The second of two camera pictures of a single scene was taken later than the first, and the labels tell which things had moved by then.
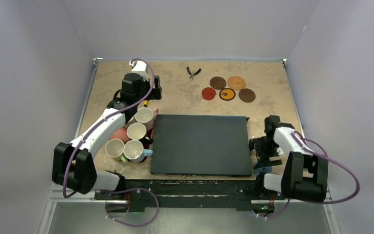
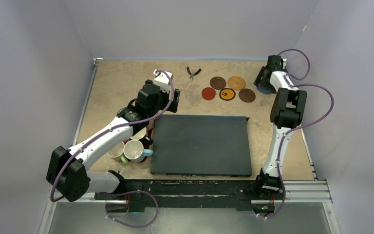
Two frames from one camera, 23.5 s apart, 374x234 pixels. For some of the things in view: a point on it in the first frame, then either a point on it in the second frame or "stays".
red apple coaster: (208, 93) stays
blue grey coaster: (257, 170) → (263, 90)
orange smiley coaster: (227, 94) stays
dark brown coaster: (217, 83) stays
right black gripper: (267, 152) → (262, 80)
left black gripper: (155, 92) → (172, 107)
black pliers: (192, 74) stays
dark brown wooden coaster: (247, 95) stays
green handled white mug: (114, 148) stays
